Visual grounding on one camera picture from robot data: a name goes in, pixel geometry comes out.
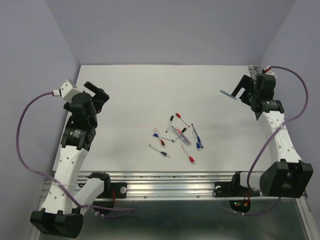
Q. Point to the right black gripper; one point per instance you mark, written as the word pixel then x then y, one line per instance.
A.
pixel 246 82

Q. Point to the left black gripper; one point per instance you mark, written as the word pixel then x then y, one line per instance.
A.
pixel 100 95

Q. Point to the light blue pen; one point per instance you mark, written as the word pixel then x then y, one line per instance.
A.
pixel 228 94

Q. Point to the black cap marker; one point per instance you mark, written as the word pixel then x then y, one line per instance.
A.
pixel 169 123
pixel 177 137

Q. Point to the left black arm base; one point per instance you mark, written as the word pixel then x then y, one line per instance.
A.
pixel 117 191

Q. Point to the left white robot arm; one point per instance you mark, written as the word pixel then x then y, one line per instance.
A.
pixel 62 213

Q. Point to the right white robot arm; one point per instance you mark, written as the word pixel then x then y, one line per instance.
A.
pixel 287 176

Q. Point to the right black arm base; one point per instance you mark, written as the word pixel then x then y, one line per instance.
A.
pixel 240 197

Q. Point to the blue pen far right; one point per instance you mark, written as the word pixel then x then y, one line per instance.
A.
pixel 199 142

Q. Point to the red transparent pen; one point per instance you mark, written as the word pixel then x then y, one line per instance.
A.
pixel 181 135

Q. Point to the black cap marker low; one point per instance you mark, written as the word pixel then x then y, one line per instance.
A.
pixel 168 139

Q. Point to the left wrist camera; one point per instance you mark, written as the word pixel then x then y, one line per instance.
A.
pixel 66 91

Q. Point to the aluminium rail frame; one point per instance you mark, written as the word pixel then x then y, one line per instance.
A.
pixel 182 206

